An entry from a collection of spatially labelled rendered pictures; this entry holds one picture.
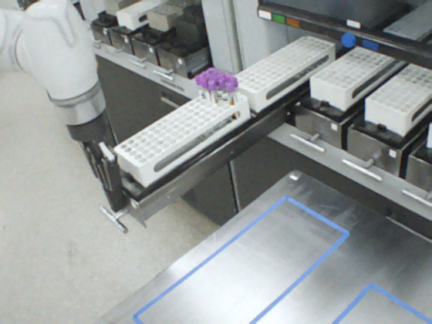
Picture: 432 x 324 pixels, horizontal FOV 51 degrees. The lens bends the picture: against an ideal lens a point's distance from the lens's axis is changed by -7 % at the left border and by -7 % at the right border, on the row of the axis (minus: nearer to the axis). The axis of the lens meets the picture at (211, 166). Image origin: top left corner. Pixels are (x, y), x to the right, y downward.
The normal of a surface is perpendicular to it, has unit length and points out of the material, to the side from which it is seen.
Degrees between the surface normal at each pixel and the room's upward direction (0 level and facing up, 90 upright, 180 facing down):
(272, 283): 0
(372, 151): 90
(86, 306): 0
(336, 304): 0
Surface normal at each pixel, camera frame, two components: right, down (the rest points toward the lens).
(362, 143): -0.74, 0.51
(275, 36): 0.65, 0.40
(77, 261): -0.16, -0.76
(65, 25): 0.66, 0.17
